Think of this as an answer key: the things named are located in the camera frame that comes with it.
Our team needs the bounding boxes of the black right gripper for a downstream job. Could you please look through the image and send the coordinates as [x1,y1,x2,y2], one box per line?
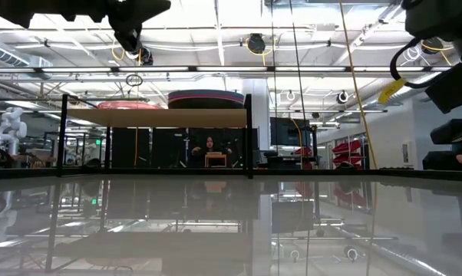
[401,0,462,44]

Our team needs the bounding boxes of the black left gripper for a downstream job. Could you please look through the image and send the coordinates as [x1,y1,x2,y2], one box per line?
[22,0,172,35]

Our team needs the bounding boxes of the translucent orange plate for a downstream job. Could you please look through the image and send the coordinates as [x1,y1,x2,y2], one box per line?
[96,100,161,110]

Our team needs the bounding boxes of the dark blue plate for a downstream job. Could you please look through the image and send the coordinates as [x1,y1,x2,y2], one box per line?
[167,89,246,97]

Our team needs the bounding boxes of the wooden shelf with black legs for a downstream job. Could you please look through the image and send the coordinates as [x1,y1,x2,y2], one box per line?
[56,93,254,179]

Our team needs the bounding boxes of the red bin shelf rack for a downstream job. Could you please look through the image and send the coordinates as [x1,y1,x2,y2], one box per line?
[332,139,366,169]

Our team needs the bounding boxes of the small wooden shelf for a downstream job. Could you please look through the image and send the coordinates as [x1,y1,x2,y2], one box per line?
[204,151,229,169]

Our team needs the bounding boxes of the long white light bar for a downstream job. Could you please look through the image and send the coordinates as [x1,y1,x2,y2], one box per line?
[0,64,453,74]

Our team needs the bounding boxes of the black partition panels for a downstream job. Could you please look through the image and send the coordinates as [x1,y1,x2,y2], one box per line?
[111,126,259,169]

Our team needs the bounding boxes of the seated person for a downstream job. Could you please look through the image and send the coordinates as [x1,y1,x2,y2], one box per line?
[190,136,233,169]

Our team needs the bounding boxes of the cluttered wooden workbench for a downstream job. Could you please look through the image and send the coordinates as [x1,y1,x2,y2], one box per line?
[0,151,58,169]

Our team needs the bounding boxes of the large black monitor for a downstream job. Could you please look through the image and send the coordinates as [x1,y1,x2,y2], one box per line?
[269,117,313,148]

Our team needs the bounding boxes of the black tagged camera cable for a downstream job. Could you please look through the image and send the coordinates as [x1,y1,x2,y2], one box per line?
[389,37,453,90]

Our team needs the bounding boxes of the hanging black cable loop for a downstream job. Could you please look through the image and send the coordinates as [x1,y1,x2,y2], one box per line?
[124,73,144,87]

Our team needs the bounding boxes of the yellow cable tag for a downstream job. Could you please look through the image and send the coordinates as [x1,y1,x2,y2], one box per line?
[377,77,408,106]

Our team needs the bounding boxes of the yellow hanging cable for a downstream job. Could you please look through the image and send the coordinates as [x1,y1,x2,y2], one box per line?
[338,0,379,170]

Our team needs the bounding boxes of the grey ventilation duct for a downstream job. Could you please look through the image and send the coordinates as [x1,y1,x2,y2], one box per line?
[0,39,54,81]

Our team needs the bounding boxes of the black aluminium table frame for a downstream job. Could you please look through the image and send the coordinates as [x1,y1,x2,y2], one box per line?
[0,167,462,182]

